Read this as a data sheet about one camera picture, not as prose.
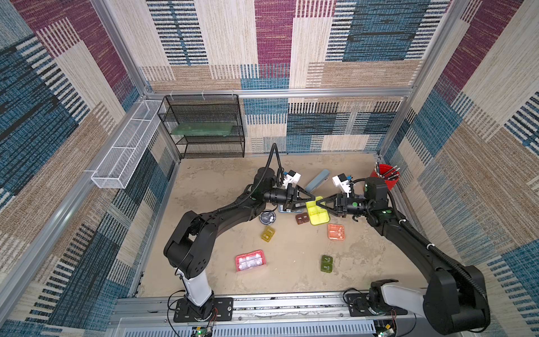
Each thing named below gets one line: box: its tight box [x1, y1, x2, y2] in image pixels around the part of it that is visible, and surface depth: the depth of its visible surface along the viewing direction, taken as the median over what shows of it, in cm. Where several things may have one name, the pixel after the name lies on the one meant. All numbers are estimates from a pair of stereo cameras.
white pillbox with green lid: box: [305, 195, 331, 227], surface depth 74 cm
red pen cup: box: [370, 164, 401, 191], surface depth 96 cm
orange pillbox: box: [327, 223, 346, 241], surface depth 93 cm
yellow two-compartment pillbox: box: [261, 226, 276, 243], surface depth 91 cm
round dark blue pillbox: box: [258, 210, 277, 226], surface depth 96 cm
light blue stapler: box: [305, 169, 330, 194], surface depth 107 cm
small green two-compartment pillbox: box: [320, 254, 334, 274], surface depth 84 cm
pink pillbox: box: [235, 249, 266, 272], surface depth 85 cm
